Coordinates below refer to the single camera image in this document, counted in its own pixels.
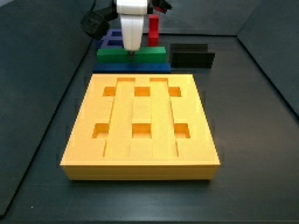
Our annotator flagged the red stepped block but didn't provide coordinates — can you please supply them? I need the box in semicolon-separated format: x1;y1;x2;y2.
147;14;159;47

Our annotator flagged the yellow slotted board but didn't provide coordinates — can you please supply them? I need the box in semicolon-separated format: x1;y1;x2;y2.
60;74;220;180

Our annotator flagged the blue rectangular block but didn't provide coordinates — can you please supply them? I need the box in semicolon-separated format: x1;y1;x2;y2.
93;63;172;74

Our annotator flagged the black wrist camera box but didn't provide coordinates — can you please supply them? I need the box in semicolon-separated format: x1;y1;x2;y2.
80;7;117;40

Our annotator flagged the black angle bracket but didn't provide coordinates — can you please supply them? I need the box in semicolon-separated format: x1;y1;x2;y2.
169;44;215;68

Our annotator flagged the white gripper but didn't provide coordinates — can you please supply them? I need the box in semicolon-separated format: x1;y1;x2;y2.
116;0;148;60

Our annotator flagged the green rectangular block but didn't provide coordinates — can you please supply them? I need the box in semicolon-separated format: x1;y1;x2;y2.
97;46;167;63

